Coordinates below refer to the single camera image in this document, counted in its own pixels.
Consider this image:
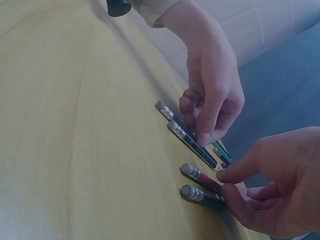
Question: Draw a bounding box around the red pencil with eraser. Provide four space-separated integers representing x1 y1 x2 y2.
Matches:
180 162 226 191

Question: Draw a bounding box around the black pencil with eraser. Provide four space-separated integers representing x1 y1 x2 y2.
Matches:
179 184 228 211

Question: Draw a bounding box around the person's left forearm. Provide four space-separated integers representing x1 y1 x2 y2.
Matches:
128 0 226 29

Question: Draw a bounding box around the black wrist band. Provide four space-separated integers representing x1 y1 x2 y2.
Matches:
106 0 132 18

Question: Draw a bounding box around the dark teal pencil with eraser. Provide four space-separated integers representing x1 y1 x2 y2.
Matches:
166 120 221 171

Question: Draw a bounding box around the dark green pencil with eraser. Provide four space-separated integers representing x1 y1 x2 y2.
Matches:
154 100 235 165

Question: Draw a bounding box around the person's right hand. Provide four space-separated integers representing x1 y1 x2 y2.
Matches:
216 126 320 238

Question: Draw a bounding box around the person's left hand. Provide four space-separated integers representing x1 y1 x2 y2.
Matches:
159 14 245 148

